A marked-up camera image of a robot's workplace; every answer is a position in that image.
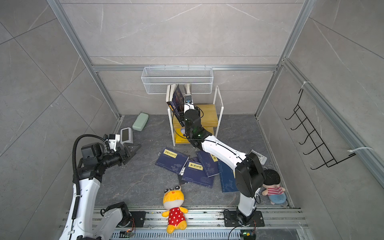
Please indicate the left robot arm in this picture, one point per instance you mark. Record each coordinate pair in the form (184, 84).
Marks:
(91, 156)

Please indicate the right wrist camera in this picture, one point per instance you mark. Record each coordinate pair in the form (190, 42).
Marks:
(188, 99)

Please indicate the navy book with yellow label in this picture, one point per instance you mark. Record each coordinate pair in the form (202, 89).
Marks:
(171, 160)

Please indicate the yellow cartoon book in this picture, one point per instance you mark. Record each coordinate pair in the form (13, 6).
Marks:
(179, 136)

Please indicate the black upright book on shelf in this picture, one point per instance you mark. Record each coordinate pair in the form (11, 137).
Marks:
(168, 103)

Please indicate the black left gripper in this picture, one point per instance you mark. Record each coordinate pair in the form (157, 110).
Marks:
(118, 153)

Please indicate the blue book under portrait book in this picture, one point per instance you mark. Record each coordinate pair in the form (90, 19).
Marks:
(227, 178)

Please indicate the white wire mesh basket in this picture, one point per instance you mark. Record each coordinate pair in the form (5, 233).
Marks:
(156, 79)

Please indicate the yellow frog plush toy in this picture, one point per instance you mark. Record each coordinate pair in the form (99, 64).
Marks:
(172, 201)

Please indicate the black-haired doll plush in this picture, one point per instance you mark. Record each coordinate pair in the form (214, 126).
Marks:
(273, 188)

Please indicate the dark book at pile bottom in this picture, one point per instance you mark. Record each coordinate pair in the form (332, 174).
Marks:
(181, 181)

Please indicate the white wooden two-tier shelf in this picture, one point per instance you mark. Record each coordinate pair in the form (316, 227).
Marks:
(211, 115)

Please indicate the white metal phone stand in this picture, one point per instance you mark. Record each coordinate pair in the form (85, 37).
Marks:
(262, 158)

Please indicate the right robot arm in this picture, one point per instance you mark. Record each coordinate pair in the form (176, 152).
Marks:
(247, 169)

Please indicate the black wire hook rack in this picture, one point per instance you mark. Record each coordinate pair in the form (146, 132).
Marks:
(313, 136)

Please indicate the mint green case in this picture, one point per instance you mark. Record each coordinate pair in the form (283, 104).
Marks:
(140, 122)

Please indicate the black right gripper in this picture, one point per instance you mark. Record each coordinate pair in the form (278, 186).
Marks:
(185, 114)

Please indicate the white digital clock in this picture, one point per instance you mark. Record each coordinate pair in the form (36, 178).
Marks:
(126, 136)

